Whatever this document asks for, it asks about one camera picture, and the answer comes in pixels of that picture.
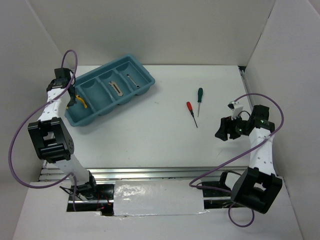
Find yellow black needle-nose pliers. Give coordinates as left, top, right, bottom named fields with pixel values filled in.
left=66, top=95, right=88, bottom=109

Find silver utility knife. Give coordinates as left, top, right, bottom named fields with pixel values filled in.
left=108, top=81, right=123, bottom=97

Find green handled screwdriver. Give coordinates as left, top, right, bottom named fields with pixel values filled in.
left=197, top=87, right=204, bottom=117

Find small silver ratchet wrench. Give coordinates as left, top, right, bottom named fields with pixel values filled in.
left=126, top=74, right=140, bottom=89

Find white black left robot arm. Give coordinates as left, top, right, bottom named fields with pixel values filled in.
left=27, top=67, right=99, bottom=200

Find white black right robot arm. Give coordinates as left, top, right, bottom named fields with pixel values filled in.
left=215, top=101, right=283, bottom=214

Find teal compartment tray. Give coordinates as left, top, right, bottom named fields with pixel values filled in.
left=65, top=54, right=155, bottom=127

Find white front cover board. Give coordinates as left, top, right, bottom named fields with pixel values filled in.
left=113, top=179, right=204, bottom=216

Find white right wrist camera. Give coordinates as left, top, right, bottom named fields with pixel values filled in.
left=227, top=101, right=244, bottom=120

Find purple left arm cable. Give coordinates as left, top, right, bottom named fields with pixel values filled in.
left=8, top=49, right=79, bottom=213

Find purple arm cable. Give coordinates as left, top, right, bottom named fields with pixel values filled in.
left=188, top=93, right=285, bottom=228
left=8, top=49, right=79, bottom=213

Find red handled screwdriver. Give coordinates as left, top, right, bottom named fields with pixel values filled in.
left=186, top=101, right=198, bottom=128

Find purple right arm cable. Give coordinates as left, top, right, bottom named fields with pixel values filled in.
left=188, top=93, right=285, bottom=228

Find aluminium table frame rail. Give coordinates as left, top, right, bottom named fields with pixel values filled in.
left=38, top=64, right=280, bottom=182

